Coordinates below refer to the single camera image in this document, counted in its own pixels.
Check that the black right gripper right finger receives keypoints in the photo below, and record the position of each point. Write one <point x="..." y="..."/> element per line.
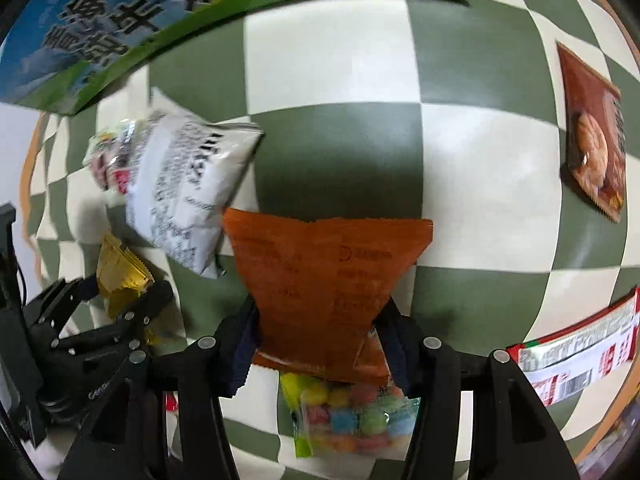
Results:
<point x="513" y="434"/>

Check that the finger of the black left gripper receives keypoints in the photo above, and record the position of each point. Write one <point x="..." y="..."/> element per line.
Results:
<point x="55" y="304"/>
<point x="128" y="325"/>

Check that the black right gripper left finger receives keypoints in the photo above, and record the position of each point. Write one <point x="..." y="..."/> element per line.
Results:
<point x="129" y="435"/>

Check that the yellow snack bag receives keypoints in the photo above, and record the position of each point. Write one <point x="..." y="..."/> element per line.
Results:
<point x="121" y="276"/>

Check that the orange snack bag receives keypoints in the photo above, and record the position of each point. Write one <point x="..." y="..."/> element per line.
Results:
<point x="319" y="285"/>

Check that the small red snack packet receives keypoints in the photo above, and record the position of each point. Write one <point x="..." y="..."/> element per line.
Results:
<point x="171" y="402"/>

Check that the red white snack packet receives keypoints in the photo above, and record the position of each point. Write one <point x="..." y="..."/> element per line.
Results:
<point x="568" y="361"/>

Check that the colourful candy ball bag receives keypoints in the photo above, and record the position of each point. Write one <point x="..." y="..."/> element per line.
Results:
<point x="335" y="417"/>

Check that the small colourful candy packet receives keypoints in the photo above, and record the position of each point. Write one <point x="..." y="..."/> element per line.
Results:
<point x="107" y="158"/>

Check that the white printed snack bag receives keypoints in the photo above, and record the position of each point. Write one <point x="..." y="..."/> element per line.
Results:
<point x="183" y="172"/>

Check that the cardboard milk carton box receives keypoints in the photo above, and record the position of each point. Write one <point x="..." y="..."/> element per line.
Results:
<point x="57" y="55"/>

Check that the brown pastry snack packet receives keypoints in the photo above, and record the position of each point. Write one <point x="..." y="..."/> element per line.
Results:
<point x="596" y="141"/>

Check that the green white checkered mat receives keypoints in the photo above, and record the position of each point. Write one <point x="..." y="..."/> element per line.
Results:
<point x="392" y="109"/>

